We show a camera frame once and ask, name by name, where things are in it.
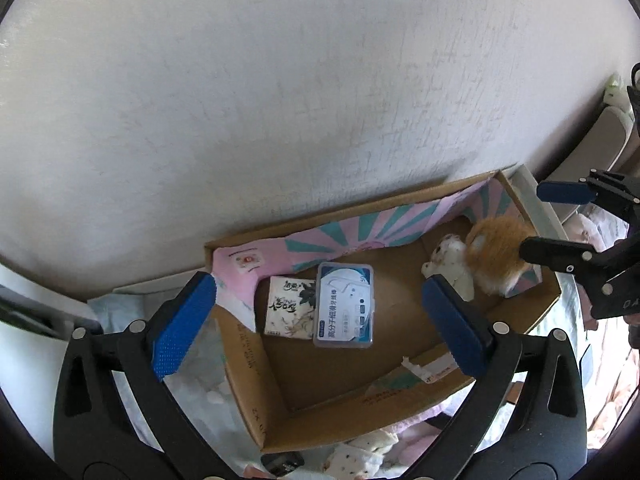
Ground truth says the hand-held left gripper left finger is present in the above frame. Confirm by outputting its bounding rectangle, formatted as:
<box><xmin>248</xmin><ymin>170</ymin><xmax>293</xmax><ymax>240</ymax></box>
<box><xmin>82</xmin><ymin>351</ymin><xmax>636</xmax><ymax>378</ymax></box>
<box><xmin>52</xmin><ymin>271</ymin><xmax>221</xmax><ymax>480</ymax></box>

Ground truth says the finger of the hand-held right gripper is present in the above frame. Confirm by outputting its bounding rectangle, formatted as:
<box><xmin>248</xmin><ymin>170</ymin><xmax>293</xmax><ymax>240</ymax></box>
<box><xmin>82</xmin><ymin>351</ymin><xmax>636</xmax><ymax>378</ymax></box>
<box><xmin>519</xmin><ymin>236</ymin><xmax>608</xmax><ymax>274</ymax></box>
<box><xmin>536</xmin><ymin>170</ymin><xmax>640</xmax><ymax>219</ymax></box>

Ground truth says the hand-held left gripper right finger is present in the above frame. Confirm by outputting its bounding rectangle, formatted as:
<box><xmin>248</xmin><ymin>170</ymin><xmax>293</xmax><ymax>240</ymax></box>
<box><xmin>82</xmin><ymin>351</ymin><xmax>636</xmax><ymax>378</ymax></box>
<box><xmin>395</xmin><ymin>275</ymin><xmax>588</xmax><ymax>480</ymax></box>

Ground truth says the orange white plush toy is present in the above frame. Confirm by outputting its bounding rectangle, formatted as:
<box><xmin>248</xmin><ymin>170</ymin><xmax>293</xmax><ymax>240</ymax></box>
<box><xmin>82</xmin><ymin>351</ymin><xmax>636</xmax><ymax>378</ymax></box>
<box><xmin>421</xmin><ymin>217</ymin><xmax>543</xmax><ymax>301</ymax></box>

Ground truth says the pink printed cardboard box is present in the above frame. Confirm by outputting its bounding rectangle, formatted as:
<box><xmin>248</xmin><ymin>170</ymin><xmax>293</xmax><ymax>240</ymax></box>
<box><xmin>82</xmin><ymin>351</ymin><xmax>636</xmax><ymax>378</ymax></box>
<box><xmin>204</xmin><ymin>170</ymin><xmax>562</xmax><ymax>453</ymax></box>

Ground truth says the pink plush toy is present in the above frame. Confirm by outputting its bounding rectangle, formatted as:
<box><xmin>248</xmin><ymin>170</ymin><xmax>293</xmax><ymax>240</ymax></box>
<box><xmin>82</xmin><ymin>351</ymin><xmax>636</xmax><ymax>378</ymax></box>
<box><xmin>565</xmin><ymin>212</ymin><xmax>606</xmax><ymax>251</ymax></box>

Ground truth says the pale floral blanket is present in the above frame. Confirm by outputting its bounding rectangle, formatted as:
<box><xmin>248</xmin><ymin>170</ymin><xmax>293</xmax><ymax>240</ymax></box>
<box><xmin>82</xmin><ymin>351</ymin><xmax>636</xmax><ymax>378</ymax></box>
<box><xmin>87</xmin><ymin>240</ymin><xmax>640</xmax><ymax>480</ymax></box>

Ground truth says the grey upholstered headboard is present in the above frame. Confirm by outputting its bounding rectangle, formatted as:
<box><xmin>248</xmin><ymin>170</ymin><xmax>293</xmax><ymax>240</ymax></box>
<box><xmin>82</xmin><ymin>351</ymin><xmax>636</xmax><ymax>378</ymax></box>
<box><xmin>542</xmin><ymin>105</ymin><xmax>636</xmax><ymax>181</ymax></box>

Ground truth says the floral print tissue packet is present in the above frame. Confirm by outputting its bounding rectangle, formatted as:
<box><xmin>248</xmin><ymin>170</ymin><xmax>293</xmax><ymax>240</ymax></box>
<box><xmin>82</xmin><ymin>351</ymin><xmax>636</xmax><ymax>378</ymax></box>
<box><xmin>263</xmin><ymin>276</ymin><xmax>319</xmax><ymax>340</ymax></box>

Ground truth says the clear plastic floss pick box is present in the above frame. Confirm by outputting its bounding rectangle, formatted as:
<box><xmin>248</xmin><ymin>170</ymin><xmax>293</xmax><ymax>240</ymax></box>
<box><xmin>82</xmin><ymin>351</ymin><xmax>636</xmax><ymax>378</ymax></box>
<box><xmin>312</xmin><ymin>261</ymin><xmax>376</xmax><ymax>350</ymax></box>

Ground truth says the small white green plush toy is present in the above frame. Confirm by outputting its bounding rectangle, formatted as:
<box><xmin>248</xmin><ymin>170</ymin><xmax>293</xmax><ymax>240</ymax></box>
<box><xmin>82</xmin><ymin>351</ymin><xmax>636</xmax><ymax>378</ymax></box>
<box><xmin>602</xmin><ymin>74</ymin><xmax>631</xmax><ymax>111</ymax></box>

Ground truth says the white spotted cloth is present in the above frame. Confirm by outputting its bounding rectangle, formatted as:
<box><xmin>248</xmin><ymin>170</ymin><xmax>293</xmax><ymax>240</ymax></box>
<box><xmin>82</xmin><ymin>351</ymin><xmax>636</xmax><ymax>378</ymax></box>
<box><xmin>325</xmin><ymin>430</ymin><xmax>401</xmax><ymax>480</ymax></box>

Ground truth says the small black object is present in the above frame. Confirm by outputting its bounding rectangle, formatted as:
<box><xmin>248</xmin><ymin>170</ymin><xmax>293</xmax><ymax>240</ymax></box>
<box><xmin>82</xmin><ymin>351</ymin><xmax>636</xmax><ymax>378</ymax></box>
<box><xmin>261</xmin><ymin>451</ymin><xmax>305</xmax><ymax>478</ymax></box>

